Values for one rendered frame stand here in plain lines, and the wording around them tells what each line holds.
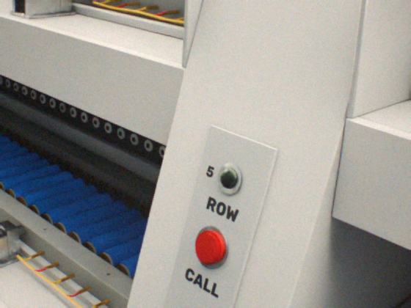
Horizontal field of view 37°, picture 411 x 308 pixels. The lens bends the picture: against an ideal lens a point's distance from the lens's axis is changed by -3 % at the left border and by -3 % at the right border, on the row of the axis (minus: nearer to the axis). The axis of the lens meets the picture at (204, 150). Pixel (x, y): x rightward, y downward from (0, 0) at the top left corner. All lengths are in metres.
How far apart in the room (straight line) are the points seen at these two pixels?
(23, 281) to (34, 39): 0.18
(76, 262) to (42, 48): 0.15
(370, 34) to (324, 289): 0.12
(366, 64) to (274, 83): 0.05
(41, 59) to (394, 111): 0.24
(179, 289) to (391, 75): 0.14
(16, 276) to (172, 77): 0.23
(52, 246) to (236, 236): 0.22
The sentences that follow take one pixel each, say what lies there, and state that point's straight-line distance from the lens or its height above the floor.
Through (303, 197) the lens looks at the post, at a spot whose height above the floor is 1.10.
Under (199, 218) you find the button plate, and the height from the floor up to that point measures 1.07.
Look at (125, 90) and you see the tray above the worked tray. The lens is 0.35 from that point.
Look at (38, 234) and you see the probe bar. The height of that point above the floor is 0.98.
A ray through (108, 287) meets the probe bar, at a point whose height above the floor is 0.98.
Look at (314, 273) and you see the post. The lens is 0.28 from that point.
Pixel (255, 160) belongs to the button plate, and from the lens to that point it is 0.28.
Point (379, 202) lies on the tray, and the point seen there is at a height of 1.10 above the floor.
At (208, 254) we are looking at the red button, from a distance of 0.29.
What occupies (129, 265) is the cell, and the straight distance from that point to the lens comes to 0.46.
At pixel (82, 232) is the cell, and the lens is 0.50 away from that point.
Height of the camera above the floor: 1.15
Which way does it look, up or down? 9 degrees down
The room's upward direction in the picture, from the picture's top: 15 degrees clockwise
